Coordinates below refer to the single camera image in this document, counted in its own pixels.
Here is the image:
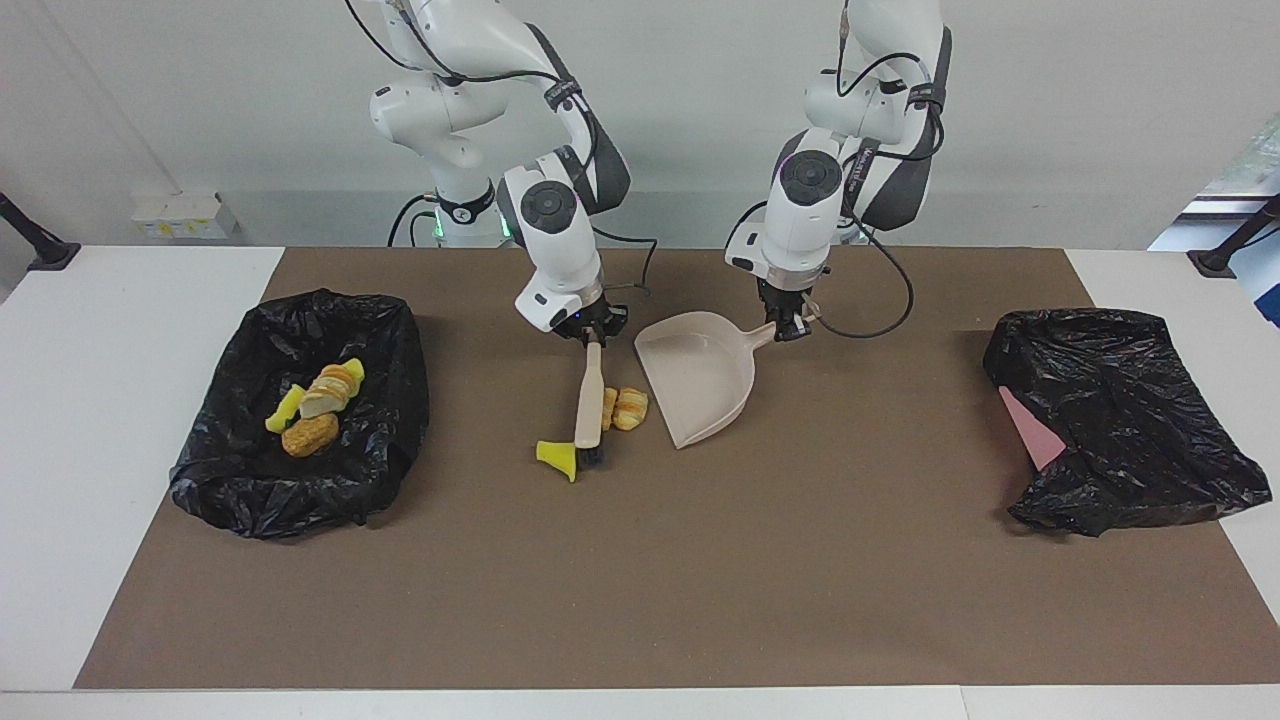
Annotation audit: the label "beige hand brush black bristles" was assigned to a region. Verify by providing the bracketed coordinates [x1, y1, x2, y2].
[573, 340, 607, 469]

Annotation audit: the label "black trash bag lined bin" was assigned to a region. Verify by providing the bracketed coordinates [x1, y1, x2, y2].
[168, 288, 433, 541]

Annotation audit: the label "black base cable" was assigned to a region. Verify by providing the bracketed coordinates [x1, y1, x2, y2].
[725, 197, 773, 248]
[387, 194, 441, 248]

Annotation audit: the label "white wall power strip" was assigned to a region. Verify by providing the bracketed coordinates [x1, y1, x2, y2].
[131, 192, 241, 241]

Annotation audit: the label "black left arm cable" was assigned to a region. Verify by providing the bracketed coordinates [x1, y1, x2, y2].
[735, 0, 951, 341]

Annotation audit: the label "beige plastic dustpan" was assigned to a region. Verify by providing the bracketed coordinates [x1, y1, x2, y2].
[634, 311, 779, 450]

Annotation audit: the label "black camera stand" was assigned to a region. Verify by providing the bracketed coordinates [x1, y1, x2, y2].
[1187, 195, 1280, 279]
[0, 192, 82, 273]

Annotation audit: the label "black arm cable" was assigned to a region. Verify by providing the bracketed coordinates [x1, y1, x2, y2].
[735, 0, 951, 341]
[345, 0, 661, 296]

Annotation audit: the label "brown toy bread roll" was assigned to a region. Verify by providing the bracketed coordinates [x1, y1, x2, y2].
[281, 412, 341, 459]

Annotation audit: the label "black left base cable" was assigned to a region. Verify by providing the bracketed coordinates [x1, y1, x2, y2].
[725, 197, 773, 248]

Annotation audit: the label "pink plastic bin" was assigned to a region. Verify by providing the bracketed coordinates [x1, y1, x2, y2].
[1000, 385, 1069, 473]

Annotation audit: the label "black right base cable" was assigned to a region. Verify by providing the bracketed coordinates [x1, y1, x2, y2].
[387, 194, 441, 248]

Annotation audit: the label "black trash bag on pink bin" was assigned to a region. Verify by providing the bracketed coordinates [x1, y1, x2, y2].
[982, 307, 1274, 539]

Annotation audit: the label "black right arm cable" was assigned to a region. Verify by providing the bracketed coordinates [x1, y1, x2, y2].
[345, 0, 661, 296]

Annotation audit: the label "large brown table mat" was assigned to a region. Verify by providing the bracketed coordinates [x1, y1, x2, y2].
[73, 247, 1280, 691]

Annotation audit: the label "sandwich bread toy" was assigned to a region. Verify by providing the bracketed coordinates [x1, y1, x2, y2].
[299, 363, 359, 421]

